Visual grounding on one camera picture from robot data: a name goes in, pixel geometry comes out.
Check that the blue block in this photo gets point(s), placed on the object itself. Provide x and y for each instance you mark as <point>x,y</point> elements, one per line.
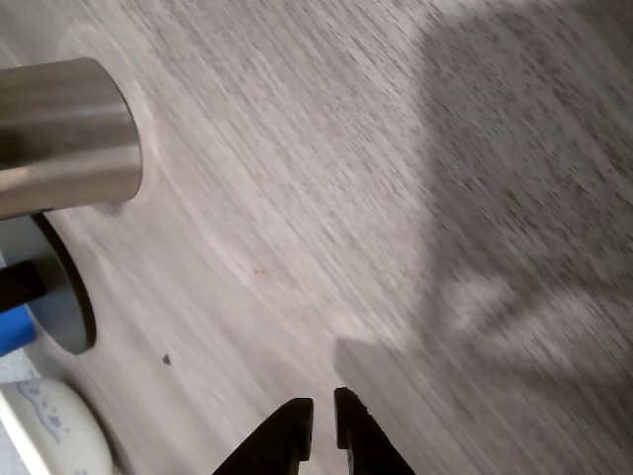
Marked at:
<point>15,331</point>

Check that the cream patterned dish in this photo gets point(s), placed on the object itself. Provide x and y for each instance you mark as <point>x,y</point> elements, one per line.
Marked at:
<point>49,435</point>

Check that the grey round disc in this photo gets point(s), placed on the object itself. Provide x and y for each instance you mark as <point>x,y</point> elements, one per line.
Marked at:
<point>66,316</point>

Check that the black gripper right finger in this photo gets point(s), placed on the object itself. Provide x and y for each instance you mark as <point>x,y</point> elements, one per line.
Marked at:
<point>366,440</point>

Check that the stainless steel cup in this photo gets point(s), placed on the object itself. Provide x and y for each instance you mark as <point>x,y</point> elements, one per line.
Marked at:
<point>64,138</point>

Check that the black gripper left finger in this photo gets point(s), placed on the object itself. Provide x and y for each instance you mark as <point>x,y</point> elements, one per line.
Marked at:
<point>282,440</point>

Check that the black bar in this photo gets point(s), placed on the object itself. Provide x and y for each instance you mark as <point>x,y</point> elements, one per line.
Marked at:
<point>20,287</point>

